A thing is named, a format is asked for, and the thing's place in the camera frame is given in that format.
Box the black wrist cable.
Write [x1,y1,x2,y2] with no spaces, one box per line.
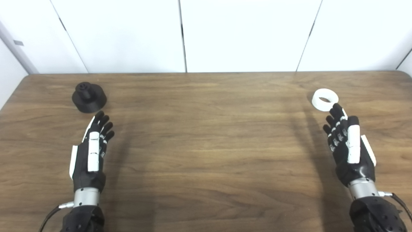
[378,191,412,223]
[39,201,75,232]

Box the round black stepped part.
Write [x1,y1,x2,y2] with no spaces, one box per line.
[72,82,107,113]

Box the grey wall corner post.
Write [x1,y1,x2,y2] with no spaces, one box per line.
[0,21,39,74]

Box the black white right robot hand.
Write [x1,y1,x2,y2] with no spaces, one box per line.
[323,103,377,188]

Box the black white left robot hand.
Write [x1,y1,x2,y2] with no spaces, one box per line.
[69,111,115,193]

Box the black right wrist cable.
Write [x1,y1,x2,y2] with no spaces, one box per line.
[378,191,412,223]

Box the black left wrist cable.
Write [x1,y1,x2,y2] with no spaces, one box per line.
[39,201,75,232]

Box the white plastic ring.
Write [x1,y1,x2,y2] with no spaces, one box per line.
[312,89,339,112]

